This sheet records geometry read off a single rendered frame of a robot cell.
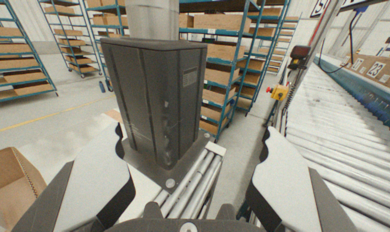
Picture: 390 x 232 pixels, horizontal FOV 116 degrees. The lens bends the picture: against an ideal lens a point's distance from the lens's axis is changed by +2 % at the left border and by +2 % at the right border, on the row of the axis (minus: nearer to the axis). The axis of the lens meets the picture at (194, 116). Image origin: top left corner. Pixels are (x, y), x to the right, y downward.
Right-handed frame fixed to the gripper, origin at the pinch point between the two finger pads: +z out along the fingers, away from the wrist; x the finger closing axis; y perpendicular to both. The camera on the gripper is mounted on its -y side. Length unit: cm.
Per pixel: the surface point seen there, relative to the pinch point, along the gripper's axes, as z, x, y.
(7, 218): 0.3, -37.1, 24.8
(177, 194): 7.6, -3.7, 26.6
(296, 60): 53, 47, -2
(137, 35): 17.9, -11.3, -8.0
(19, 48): 189, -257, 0
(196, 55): 20.3, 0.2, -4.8
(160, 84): 11.4, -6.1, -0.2
